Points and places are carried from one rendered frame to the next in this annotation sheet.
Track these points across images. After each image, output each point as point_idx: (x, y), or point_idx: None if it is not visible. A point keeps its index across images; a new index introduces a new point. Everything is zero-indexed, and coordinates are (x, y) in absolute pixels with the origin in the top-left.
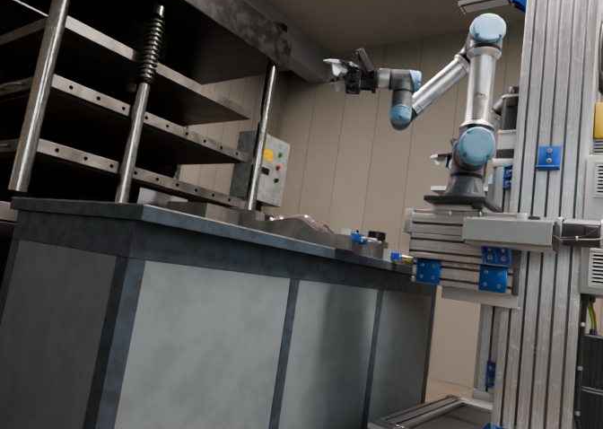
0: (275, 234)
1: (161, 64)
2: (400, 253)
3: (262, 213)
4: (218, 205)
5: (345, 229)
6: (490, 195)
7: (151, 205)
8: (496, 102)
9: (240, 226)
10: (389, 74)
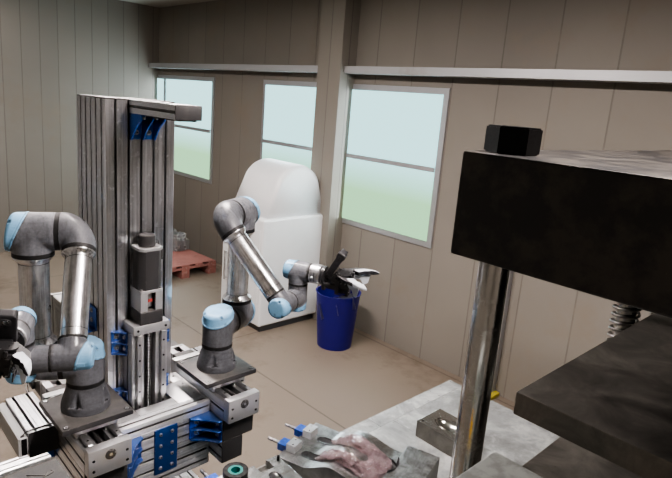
0: (384, 411)
1: (632, 325)
2: (211, 474)
3: (401, 454)
4: (432, 412)
5: (315, 426)
6: (104, 370)
7: (447, 381)
8: (93, 239)
9: (407, 400)
10: (310, 267)
